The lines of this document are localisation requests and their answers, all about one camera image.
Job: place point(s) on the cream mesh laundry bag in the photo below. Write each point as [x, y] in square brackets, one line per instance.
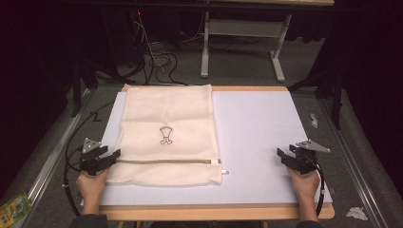
[164, 114]

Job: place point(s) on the metal floor rail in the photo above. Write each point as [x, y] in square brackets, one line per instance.
[351, 158]
[53, 155]

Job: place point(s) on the white metal desk frame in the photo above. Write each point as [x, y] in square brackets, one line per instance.
[205, 47]

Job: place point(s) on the crumpled white paper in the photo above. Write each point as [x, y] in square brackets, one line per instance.
[356, 213]

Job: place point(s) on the person's left hand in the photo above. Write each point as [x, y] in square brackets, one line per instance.
[91, 188]

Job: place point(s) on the black stand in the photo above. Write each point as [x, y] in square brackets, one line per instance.
[337, 95]
[77, 88]

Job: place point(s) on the white table mat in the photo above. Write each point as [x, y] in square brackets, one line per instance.
[259, 142]

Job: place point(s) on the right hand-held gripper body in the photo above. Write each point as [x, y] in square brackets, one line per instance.
[305, 160]

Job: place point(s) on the green printed packet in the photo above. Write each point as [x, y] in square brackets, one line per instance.
[14, 209]

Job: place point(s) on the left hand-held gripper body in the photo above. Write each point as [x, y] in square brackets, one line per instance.
[92, 158]

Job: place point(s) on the person's right hand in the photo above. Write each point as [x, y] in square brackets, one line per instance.
[306, 188]

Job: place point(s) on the small white paper scrap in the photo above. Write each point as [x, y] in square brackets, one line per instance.
[314, 121]

